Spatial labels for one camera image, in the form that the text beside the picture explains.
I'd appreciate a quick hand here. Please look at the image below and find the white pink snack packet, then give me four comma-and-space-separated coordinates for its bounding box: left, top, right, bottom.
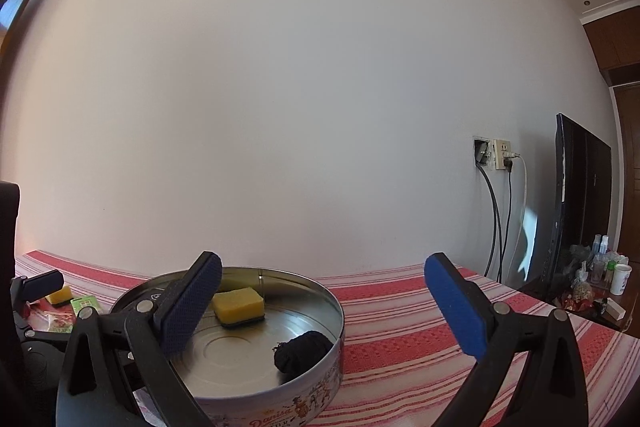
28, 310, 75, 334

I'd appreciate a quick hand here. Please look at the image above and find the small yellow sponge piece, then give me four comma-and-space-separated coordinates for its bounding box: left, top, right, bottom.
46, 285, 73, 308

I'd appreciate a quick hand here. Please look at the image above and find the green tissue pack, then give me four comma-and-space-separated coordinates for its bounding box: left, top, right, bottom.
70, 295, 101, 317

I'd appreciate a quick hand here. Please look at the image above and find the black knotted cloth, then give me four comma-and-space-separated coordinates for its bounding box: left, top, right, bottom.
273, 331, 333, 377

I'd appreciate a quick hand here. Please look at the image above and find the black box with badge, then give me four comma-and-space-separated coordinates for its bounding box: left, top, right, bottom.
111, 285, 164, 313

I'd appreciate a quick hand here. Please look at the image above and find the blue round cookie tin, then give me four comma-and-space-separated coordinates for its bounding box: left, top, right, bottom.
169, 267, 345, 426

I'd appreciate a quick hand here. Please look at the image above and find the red striped tablecloth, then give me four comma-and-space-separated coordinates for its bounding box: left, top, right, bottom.
15, 251, 639, 426

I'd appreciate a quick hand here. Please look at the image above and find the white paper cup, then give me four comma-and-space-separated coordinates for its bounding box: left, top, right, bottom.
610, 263, 632, 296

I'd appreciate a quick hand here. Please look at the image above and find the black monitor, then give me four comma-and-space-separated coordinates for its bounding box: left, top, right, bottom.
542, 114, 612, 291

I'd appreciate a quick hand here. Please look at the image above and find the brown wooden cabinet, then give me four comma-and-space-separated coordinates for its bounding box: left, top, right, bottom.
585, 6, 639, 262

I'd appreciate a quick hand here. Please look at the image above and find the black power cable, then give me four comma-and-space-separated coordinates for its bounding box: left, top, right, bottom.
474, 158, 514, 283

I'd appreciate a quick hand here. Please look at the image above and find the wall power socket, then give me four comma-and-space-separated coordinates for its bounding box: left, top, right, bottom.
473, 136, 518, 170

